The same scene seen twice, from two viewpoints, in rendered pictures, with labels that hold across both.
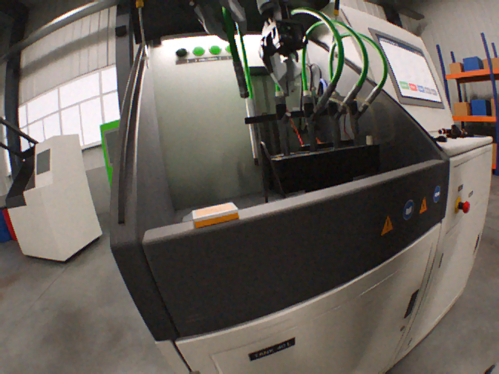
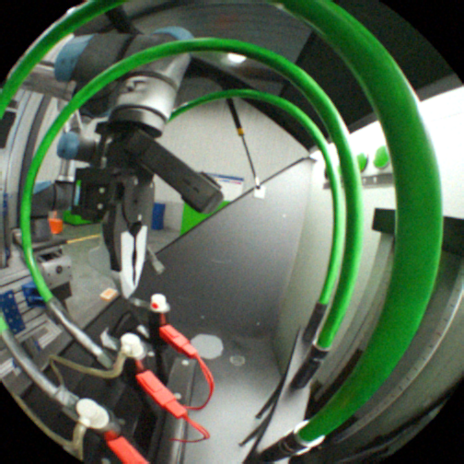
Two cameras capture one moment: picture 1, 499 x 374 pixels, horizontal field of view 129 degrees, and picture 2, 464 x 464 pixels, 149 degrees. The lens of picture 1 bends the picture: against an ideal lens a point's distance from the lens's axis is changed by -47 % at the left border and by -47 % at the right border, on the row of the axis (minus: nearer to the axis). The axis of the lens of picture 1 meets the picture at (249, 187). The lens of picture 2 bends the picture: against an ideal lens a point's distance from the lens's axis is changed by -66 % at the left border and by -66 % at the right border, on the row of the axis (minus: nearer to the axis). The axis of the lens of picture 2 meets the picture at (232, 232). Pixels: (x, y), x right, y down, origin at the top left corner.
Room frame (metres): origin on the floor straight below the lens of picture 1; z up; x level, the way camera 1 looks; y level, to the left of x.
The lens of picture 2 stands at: (0.64, -0.26, 1.26)
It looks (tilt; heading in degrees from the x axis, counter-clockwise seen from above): 8 degrees down; 103
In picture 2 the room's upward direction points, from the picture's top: 10 degrees clockwise
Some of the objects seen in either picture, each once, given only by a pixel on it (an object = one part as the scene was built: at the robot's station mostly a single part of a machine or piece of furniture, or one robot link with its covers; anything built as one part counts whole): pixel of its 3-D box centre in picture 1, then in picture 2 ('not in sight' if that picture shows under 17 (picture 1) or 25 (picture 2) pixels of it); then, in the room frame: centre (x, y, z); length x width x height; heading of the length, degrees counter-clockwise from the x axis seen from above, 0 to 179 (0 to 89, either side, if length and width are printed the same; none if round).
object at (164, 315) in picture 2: (286, 139); (154, 357); (0.52, -0.10, 1.02); 0.05 x 0.03 x 0.21; 16
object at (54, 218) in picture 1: (34, 186); not in sight; (2.08, 2.94, 1.00); 1.30 x 1.09 x 1.99; 84
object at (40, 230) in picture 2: not in sight; (38, 226); (-0.20, -0.05, 1.09); 0.15 x 0.15 x 0.10
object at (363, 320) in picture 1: (339, 369); not in sight; (0.29, -0.17, 0.45); 0.65 x 0.02 x 0.68; 106
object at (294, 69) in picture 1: (294, 71); (107, 263); (0.48, -0.13, 1.17); 0.06 x 0.03 x 0.09; 16
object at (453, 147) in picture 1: (454, 142); not in sight; (0.58, -0.82, 0.97); 0.70 x 0.22 x 0.03; 106
